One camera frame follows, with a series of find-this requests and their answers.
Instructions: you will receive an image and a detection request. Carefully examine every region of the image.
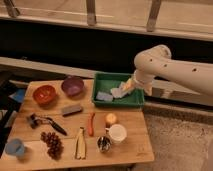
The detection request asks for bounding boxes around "light blue sponge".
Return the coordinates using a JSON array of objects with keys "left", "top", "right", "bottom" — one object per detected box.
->
[{"left": 96, "top": 92, "right": 113, "bottom": 102}]

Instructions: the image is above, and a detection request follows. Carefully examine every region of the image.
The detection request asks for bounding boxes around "green plastic tray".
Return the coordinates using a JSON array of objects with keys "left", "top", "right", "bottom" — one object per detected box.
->
[{"left": 91, "top": 72, "right": 145, "bottom": 108}]

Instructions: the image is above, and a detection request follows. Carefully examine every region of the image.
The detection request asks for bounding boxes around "white crumpled cloth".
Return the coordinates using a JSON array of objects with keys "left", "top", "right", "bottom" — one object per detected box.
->
[{"left": 110, "top": 82, "right": 132, "bottom": 99}]

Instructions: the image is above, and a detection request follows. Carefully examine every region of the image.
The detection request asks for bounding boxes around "white mug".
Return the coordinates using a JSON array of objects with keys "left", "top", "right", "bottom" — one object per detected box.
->
[{"left": 107, "top": 124, "right": 127, "bottom": 144}]

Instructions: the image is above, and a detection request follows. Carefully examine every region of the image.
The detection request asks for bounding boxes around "black handled peeler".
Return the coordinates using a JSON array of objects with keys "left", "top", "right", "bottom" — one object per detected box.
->
[{"left": 26, "top": 114, "right": 67, "bottom": 135}]

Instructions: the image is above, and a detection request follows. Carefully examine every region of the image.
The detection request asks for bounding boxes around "small metal cup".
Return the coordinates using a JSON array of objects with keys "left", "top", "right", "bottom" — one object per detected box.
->
[{"left": 97, "top": 136, "right": 111, "bottom": 153}]

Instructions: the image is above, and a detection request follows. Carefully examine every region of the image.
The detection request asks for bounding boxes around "blue plastic cup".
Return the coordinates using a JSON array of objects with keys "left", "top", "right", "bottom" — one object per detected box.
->
[{"left": 5, "top": 138, "right": 25, "bottom": 157}]

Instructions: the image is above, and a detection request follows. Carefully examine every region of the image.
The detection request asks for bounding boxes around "blue cloth at left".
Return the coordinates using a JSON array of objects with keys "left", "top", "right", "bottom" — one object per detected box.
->
[{"left": 11, "top": 88, "right": 26, "bottom": 103}]

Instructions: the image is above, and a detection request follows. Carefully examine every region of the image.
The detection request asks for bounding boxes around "red bowl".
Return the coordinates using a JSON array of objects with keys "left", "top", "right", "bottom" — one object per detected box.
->
[{"left": 33, "top": 85, "right": 56, "bottom": 105}]

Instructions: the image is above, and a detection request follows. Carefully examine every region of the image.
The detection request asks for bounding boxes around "orange carrot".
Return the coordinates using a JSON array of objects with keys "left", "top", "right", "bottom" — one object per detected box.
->
[{"left": 88, "top": 113, "right": 95, "bottom": 136}]

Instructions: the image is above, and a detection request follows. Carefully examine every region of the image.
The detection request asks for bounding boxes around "bunch of dark grapes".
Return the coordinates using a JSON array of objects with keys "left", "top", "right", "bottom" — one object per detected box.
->
[{"left": 40, "top": 132, "right": 63, "bottom": 160}]

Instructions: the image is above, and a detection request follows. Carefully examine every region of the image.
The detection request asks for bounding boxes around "small yellow orange fruit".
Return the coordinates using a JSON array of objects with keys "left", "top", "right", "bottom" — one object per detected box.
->
[{"left": 105, "top": 113, "right": 118, "bottom": 126}]

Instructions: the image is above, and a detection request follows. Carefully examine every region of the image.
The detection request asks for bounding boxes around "grey rectangular block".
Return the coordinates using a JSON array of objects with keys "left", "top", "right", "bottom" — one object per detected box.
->
[{"left": 62, "top": 104, "right": 83, "bottom": 117}]

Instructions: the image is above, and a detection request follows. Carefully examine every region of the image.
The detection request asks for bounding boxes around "purple bowl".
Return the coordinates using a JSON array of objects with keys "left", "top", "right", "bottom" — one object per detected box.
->
[{"left": 61, "top": 76, "right": 84, "bottom": 97}]

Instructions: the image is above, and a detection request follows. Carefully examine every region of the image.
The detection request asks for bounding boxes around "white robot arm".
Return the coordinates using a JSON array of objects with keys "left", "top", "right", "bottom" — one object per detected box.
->
[{"left": 123, "top": 45, "right": 213, "bottom": 96}]

